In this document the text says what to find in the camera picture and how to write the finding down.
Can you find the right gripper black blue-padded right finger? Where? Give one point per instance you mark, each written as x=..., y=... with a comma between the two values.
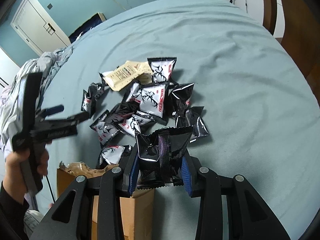
x=230, y=208

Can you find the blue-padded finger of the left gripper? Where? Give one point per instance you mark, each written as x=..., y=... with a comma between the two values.
x=50, y=111

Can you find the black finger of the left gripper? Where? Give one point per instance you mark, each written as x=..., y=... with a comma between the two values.
x=69, y=121

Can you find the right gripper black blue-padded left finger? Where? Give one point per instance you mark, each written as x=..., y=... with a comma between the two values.
x=71, y=215

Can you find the black foil snack packet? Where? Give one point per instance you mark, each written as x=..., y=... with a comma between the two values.
x=160, y=157

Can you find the black sleeve forearm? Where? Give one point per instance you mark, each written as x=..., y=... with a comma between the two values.
x=12, y=217

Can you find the person's left hand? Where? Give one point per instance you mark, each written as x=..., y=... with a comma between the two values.
x=13, y=181

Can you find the snack packet far left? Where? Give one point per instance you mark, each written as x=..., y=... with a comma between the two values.
x=90, y=97

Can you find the white black snack packet lower-left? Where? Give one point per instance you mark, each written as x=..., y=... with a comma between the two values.
x=105, y=130

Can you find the crumpled grey blanket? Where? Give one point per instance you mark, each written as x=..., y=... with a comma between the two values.
x=28, y=87

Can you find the snack packet near box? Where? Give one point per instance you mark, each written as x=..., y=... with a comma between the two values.
x=111, y=155

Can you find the white black snack packet middle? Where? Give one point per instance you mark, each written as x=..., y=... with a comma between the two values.
x=135, y=124

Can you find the cardboard box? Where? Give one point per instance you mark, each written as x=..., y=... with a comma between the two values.
x=136, y=211

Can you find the beige snack packet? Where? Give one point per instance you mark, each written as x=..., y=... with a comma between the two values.
x=122, y=76
x=145, y=73

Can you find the white black snack packet centre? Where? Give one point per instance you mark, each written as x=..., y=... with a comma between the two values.
x=152, y=98

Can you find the white door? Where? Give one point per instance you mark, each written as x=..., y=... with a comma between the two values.
x=37, y=29

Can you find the teal bed sheet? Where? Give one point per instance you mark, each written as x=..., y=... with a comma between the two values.
x=261, y=114

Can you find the white black snack packet top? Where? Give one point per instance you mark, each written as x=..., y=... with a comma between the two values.
x=162, y=68

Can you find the dark blue framed object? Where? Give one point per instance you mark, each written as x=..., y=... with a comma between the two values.
x=92, y=22

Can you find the black foil packet right upper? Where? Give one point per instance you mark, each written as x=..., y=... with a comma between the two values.
x=180, y=96

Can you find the black foil packet right lower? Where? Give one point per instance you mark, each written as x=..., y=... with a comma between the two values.
x=192, y=117

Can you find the brown wooden furniture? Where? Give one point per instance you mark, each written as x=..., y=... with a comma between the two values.
x=301, y=36

